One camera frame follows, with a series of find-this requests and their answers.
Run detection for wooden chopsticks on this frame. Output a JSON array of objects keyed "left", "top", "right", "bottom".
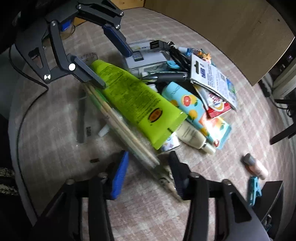
[{"left": 82, "top": 83, "right": 181, "bottom": 201}]

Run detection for green lotion tube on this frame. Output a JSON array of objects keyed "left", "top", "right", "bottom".
[{"left": 90, "top": 60, "right": 187, "bottom": 150}]

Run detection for small pink cosmetic bottle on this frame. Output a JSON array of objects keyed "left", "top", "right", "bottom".
[{"left": 243, "top": 153, "right": 269, "bottom": 180}]

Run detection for cartoon dragon keychain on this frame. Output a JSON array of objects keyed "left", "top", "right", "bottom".
[{"left": 197, "top": 49, "right": 211, "bottom": 62}]

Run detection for grey small cream tube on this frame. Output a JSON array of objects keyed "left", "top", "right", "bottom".
[{"left": 160, "top": 132, "right": 180, "bottom": 152}]

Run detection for small cream lotion bottle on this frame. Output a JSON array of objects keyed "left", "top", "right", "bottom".
[{"left": 175, "top": 120, "right": 216, "bottom": 155}]

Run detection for black pen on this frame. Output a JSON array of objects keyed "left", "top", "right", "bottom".
[{"left": 142, "top": 72, "right": 188, "bottom": 82}]

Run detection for teal fruit print tube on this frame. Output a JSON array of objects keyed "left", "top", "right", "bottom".
[{"left": 162, "top": 82, "right": 231, "bottom": 150}]

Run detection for teal clothes peg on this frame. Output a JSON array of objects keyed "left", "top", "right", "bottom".
[{"left": 247, "top": 176, "right": 262, "bottom": 206}]

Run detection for red white sachet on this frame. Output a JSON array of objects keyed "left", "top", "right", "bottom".
[{"left": 193, "top": 84, "right": 231, "bottom": 118}]

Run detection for white printed blister card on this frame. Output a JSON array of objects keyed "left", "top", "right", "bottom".
[{"left": 190, "top": 54, "right": 238, "bottom": 110}]

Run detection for black storage tray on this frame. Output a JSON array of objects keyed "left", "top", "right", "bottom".
[{"left": 253, "top": 181, "right": 283, "bottom": 240}]

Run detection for large brown cardboard panel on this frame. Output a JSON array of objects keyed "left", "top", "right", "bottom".
[{"left": 144, "top": 1, "right": 295, "bottom": 85}]

